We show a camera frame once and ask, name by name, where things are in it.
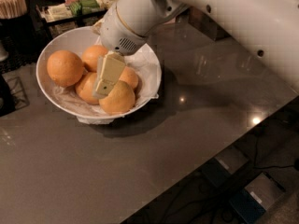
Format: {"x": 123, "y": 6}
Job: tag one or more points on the white rounded gripper body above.
{"x": 116, "y": 34}

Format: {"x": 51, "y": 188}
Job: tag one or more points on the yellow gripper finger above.
{"x": 109, "y": 70}
{"x": 97, "y": 26}

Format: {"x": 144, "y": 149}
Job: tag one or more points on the orange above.
{"x": 65, "y": 68}
{"x": 120, "y": 100}
{"x": 129, "y": 76}
{"x": 84, "y": 88}
{"x": 91, "y": 55}

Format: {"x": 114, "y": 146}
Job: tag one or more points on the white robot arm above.
{"x": 269, "y": 29}

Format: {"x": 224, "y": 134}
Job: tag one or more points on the white paper bowl liner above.
{"x": 146, "y": 69}

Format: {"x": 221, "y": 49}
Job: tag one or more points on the white bowl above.
{"x": 59, "y": 41}

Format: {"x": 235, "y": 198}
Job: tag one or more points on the black tray of tea packets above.
{"x": 67, "y": 10}

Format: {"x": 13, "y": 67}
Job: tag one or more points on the wooden box stand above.
{"x": 200, "y": 21}

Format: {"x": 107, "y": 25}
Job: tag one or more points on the cup of wooden stir sticks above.
{"x": 10, "y": 9}

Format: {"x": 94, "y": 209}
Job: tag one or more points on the grey box under table upper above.
{"x": 222, "y": 166}

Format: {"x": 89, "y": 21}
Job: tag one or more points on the grey box under table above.
{"x": 222, "y": 166}
{"x": 256, "y": 198}

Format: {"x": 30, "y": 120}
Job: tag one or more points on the grey box under table lower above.
{"x": 256, "y": 198}

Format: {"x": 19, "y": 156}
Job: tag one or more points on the black wire rack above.
{"x": 12, "y": 95}

